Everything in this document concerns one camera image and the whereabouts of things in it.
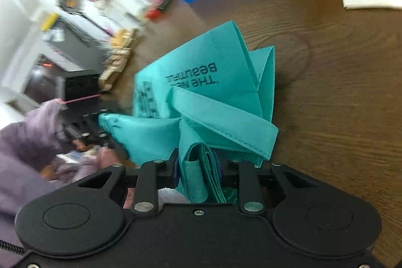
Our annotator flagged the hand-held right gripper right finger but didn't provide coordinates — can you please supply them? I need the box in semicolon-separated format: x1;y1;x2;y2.
218;158;318;215

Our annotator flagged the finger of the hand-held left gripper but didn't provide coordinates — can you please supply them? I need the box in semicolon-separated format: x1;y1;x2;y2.
63;111;128;160

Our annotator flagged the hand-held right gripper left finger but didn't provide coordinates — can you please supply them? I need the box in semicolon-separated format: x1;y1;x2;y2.
75;149;181;215

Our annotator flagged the teal shopping bag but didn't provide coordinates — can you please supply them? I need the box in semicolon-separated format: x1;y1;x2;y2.
99;21;279;204

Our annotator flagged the person's left forearm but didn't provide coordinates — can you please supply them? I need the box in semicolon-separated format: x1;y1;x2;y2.
0;101;76;174

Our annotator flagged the dark screen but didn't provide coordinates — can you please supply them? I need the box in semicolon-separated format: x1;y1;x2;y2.
23;55;65;105

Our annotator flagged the grey cabinet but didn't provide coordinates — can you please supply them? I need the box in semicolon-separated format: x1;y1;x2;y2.
42;12;114;71

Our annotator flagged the stack of wooden pieces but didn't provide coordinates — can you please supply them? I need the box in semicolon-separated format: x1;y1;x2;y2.
99;29;140;89

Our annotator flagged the small red box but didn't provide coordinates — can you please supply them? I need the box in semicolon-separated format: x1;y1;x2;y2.
145;8;164;21

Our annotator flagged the pink cable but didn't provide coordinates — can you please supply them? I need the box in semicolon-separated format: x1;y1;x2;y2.
58;93;103;105

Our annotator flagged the black coiled cable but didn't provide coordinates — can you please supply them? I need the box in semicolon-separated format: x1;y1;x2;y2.
0;239;25;256

